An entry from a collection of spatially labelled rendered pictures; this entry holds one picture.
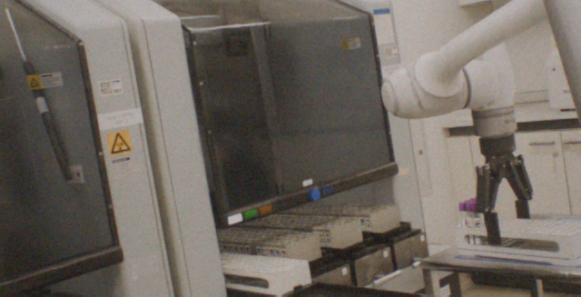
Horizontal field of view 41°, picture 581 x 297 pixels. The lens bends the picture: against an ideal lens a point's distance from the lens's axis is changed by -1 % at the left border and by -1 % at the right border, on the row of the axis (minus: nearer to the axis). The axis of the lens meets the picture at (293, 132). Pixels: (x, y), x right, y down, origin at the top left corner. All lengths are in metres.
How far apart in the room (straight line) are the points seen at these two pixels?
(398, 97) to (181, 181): 0.49
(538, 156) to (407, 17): 0.95
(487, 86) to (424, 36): 2.53
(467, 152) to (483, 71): 2.53
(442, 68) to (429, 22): 2.70
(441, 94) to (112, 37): 0.67
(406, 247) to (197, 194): 0.62
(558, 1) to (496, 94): 0.55
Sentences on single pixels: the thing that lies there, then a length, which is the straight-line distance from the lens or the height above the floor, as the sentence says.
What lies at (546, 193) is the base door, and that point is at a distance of 3.96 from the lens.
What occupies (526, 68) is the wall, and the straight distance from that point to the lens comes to 4.63.
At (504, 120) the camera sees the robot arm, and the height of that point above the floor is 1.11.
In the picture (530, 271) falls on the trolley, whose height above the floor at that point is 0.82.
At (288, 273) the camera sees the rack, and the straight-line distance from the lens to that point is 1.69.
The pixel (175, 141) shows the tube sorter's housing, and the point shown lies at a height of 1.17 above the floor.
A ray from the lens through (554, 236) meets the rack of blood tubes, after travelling 1.62.
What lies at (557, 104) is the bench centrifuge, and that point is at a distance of 3.86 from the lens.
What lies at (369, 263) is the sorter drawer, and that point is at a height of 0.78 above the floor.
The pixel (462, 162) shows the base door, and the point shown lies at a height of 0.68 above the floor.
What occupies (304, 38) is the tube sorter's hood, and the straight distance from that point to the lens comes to 1.92.
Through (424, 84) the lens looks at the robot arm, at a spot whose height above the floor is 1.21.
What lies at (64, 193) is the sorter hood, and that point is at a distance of 1.53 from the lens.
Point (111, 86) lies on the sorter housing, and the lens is 1.60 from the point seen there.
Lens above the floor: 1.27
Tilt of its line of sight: 4 degrees down
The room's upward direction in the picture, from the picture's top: 9 degrees counter-clockwise
